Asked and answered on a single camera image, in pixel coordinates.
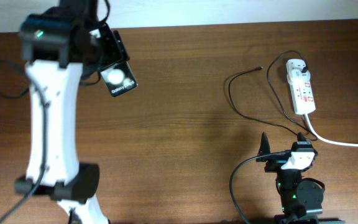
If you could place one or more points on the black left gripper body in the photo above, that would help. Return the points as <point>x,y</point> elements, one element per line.
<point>105,54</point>

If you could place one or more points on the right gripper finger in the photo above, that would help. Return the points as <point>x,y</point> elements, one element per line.
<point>264,149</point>
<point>300,137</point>

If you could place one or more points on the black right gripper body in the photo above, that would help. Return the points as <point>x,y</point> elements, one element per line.
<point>275,163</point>

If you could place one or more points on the black Galaxy flip phone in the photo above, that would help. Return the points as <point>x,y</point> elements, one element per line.
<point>119,79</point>

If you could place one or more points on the white power strip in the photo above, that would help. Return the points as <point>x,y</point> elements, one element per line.
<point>301,94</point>

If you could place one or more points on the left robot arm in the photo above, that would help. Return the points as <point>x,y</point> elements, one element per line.
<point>62,48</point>

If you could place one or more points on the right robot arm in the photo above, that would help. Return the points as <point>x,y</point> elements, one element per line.
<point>301,197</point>

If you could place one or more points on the white USB charger adapter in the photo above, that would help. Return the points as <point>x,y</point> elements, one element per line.
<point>297,68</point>

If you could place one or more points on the black base bar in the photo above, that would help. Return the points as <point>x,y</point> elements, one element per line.
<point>293,219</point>

